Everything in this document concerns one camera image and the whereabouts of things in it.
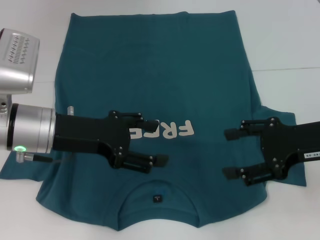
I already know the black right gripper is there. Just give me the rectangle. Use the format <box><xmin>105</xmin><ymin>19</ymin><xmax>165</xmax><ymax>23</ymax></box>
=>
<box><xmin>221</xmin><ymin>116</ymin><xmax>320</xmax><ymax>188</ymax></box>

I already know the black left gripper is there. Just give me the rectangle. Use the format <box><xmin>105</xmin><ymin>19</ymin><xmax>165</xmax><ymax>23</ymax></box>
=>
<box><xmin>53</xmin><ymin>109</ymin><xmax>170</xmax><ymax>175</ymax></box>

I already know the teal FREE print T-shirt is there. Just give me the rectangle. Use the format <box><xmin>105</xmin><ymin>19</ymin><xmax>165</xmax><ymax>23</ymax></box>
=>
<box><xmin>0</xmin><ymin>9</ymin><xmax>308</xmax><ymax>227</ymax></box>

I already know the left arm gripper cable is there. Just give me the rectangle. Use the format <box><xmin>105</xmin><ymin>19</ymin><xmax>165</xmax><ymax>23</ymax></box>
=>
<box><xmin>15</xmin><ymin>105</ymin><xmax>75</xmax><ymax>166</ymax></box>

